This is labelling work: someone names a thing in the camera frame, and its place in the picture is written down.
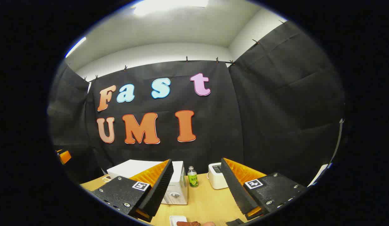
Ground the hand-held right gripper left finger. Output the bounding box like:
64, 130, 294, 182
91, 159, 174, 223

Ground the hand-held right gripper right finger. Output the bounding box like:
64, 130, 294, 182
220, 158, 308, 220

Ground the white microwave oven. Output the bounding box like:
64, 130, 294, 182
107, 159, 189, 205

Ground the white toaster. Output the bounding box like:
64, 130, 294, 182
208, 162, 229, 190

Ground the white rectangular dish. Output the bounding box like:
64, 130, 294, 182
169, 215, 189, 226

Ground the green label drink bottle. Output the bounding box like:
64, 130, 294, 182
187, 166, 199, 188

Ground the black backdrop cloth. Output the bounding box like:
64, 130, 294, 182
47, 20, 346, 189

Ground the ceiling light strip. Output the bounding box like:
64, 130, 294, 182
65, 37, 87, 58

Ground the ceiling light panel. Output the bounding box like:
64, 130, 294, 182
132, 0, 211, 16

